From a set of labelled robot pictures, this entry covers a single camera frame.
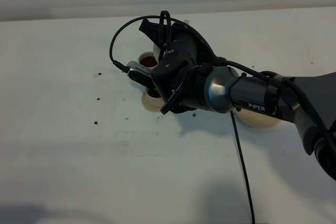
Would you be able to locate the beige teapot saucer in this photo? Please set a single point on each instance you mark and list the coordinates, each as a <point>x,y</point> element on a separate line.
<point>254,119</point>

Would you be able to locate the beige teapot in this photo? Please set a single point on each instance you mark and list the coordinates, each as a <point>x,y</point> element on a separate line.
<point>156,49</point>

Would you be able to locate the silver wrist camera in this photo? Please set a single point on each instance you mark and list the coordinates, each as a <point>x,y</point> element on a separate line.
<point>140,74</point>

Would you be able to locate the beige teacup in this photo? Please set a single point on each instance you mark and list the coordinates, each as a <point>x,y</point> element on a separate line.
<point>148,60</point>
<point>153,95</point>

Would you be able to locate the near beige cup saucer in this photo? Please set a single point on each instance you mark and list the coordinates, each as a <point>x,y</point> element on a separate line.
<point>150,107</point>

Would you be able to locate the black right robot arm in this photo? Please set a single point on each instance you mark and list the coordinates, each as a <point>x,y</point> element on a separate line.
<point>307,102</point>

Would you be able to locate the near beige teacup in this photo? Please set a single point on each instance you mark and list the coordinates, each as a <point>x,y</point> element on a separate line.
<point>153,95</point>

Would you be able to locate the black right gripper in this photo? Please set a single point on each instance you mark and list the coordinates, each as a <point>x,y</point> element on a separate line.
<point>182,75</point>

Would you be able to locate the far beige teacup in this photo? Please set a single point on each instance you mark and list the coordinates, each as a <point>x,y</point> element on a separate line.
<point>148,60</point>

